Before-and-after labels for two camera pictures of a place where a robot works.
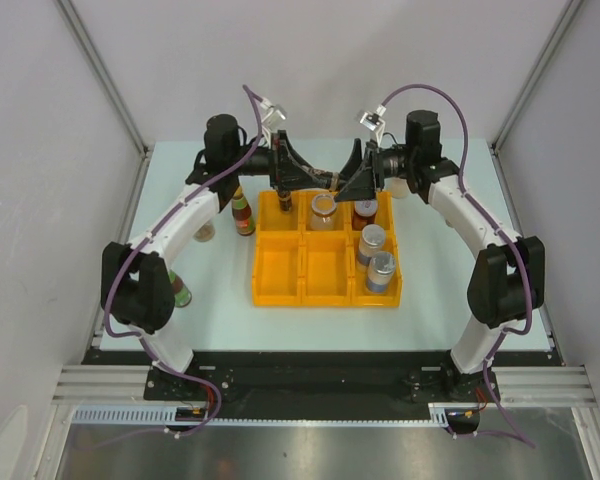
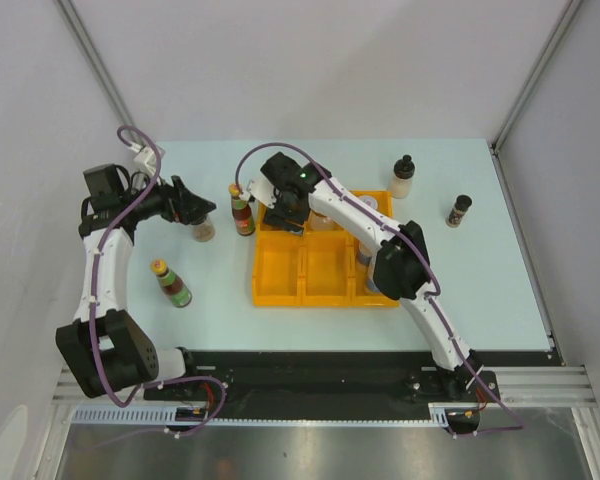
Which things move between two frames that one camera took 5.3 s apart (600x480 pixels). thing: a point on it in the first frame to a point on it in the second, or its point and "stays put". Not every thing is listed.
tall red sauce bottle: x=241 y=210 stays put
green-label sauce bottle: x=182 y=294 stays put
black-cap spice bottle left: x=205 y=233 stays put
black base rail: x=318 y=378 stays put
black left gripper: x=286 y=169 to x=179 y=205
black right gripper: x=363 y=185 to x=276 y=218
